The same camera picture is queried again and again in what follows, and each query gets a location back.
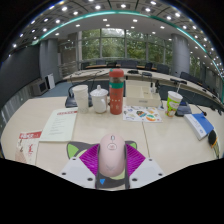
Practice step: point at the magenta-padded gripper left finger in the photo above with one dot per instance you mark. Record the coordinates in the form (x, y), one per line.
(78, 169)

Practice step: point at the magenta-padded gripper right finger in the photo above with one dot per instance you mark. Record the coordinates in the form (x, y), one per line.
(146, 169)

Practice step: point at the pink computer mouse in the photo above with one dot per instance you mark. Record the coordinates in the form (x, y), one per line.
(111, 156)

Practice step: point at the cat-face mouse pad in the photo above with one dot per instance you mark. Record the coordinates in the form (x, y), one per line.
(75, 148)

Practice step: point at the white printed paper sheet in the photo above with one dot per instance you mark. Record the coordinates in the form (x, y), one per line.
(60, 125)

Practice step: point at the red and white magazine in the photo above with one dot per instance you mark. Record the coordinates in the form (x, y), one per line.
(28, 146)

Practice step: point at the colourful sticker sheet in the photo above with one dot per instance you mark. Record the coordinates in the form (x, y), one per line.
(141, 114)

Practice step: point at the dark gooseneck microphone base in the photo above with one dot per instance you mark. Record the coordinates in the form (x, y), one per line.
(70, 101)

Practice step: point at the blue and white book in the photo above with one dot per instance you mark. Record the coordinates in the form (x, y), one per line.
(200, 125)

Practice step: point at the green-print paper cup with straw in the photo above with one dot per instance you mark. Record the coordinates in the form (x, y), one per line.
(173, 104)

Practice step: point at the stack of white paper cups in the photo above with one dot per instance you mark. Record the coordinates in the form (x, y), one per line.
(81, 98)

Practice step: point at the dark grey conference phone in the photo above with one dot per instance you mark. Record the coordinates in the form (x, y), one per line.
(183, 108)

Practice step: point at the white lidded mug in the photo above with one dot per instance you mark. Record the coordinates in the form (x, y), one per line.
(99, 100)

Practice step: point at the red bottle with green band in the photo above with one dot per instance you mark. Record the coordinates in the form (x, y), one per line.
(116, 91)

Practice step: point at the grey box monitor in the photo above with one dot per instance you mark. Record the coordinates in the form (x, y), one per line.
(40, 87)

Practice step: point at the white floor appliance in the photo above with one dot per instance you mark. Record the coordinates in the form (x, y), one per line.
(50, 81)

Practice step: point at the black tabletop microphone console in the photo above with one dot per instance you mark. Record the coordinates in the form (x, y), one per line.
(178, 81)

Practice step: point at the group of dark office chairs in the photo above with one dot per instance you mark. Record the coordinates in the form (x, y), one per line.
(163, 68)

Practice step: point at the group of ceiling lights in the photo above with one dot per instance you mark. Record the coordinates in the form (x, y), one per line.
(97, 7)

